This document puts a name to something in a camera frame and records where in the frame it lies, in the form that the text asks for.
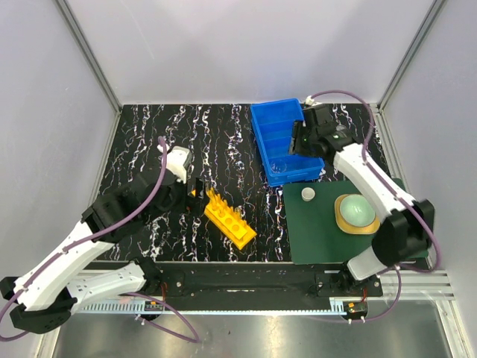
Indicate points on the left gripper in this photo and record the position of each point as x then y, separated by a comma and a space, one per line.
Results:
187, 192

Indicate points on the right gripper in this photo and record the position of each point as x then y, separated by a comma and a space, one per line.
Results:
299, 128

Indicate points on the yellow test tube rack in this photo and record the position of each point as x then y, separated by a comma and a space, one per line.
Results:
221, 214

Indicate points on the blue plastic compartment bin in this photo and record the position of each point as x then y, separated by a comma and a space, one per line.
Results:
272, 124

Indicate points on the clear round flask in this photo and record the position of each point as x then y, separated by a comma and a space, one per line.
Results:
278, 166

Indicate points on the white round cap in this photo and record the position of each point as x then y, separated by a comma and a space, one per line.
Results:
307, 194

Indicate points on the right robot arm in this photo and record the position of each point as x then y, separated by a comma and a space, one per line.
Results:
405, 224

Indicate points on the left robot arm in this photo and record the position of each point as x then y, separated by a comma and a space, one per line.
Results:
48, 295

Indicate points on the pale green bowl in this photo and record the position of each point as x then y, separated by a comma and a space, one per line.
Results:
356, 211

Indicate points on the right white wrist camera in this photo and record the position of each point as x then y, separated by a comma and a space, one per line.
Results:
309, 101

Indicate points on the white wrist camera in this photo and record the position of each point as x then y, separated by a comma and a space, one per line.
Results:
309, 101
179, 160

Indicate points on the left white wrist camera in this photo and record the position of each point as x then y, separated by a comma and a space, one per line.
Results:
179, 160

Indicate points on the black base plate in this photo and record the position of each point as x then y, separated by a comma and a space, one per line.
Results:
181, 279

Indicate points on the aluminium frame rail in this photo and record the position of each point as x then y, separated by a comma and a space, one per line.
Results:
79, 36

